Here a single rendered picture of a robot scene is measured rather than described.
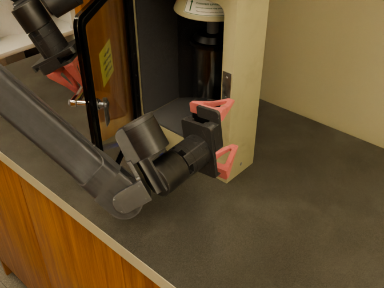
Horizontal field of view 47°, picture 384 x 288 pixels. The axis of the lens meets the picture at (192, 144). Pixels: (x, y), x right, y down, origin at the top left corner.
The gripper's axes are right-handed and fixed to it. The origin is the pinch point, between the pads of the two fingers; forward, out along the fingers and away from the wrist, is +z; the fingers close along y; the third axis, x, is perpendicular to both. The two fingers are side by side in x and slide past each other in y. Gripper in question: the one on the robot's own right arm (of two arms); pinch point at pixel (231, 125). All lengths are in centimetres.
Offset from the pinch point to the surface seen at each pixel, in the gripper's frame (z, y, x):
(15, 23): 32, -8, 139
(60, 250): -17, -50, 55
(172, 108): 19.4, -15.3, 36.3
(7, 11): 31, -2, 139
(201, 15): 14.8, 14.0, 17.5
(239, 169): 15.7, -24.4, 11.6
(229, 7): 12.5, 17.1, 8.2
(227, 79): 11.8, 2.3, 9.5
